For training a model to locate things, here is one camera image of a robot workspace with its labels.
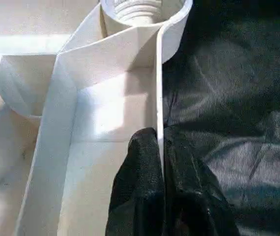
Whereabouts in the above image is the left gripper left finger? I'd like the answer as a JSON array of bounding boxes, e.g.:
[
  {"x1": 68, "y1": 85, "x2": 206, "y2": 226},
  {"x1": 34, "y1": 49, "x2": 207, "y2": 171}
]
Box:
[{"x1": 105, "y1": 127, "x2": 166, "y2": 236}]

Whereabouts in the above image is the white plastic table leg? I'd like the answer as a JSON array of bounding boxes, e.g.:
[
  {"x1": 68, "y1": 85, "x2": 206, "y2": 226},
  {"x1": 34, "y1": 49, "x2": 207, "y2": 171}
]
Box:
[{"x1": 112, "y1": 0, "x2": 164, "y2": 26}]

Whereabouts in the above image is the white plastic table top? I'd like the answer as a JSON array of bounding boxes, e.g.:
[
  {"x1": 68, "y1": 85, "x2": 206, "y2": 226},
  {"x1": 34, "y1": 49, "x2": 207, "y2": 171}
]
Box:
[{"x1": 0, "y1": 0, "x2": 194, "y2": 236}]

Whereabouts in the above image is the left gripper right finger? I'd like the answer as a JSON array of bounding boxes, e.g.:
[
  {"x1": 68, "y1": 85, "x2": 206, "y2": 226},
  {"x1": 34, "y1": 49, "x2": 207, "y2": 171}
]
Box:
[{"x1": 162, "y1": 125, "x2": 241, "y2": 236}]

